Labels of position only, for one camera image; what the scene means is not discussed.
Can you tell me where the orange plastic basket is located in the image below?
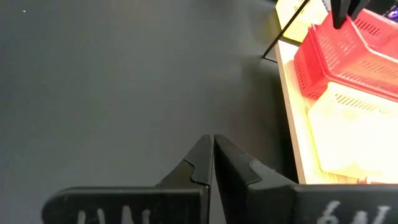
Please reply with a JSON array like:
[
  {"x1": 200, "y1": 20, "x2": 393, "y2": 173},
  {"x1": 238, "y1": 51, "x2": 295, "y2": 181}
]
[{"x1": 307, "y1": 82, "x2": 398, "y2": 185}]

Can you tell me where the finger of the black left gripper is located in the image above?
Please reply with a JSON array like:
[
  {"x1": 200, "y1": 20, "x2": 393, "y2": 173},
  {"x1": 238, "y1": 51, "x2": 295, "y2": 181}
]
[
  {"x1": 348, "y1": 0, "x2": 371, "y2": 19},
  {"x1": 330, "y1": 0, "x2": 353, "y2": 30}
]

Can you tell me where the yellow plastic basket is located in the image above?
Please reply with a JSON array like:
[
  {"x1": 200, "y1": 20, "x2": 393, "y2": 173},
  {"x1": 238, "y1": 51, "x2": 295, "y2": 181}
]
[{"x1": 275, "y1": 0, "x2": 330, "y2": 44}]

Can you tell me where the red plastic basket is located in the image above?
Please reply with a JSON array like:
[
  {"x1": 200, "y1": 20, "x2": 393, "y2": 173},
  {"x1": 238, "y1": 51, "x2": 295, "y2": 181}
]
[{"x1": 293, "y1": 8, "x2": 398, "y2": 103}]

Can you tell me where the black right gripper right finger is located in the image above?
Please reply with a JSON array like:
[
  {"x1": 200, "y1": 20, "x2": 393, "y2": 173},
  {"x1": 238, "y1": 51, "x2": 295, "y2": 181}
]
[{"x1": 213, "y1": 134, "x2": 297, "y2": 224}]

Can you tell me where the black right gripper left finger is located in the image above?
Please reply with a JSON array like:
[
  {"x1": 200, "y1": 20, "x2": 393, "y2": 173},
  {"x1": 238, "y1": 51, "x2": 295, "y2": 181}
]
[{"x1": 154, "y1": 134, "x2": 215, "y2": 188}]

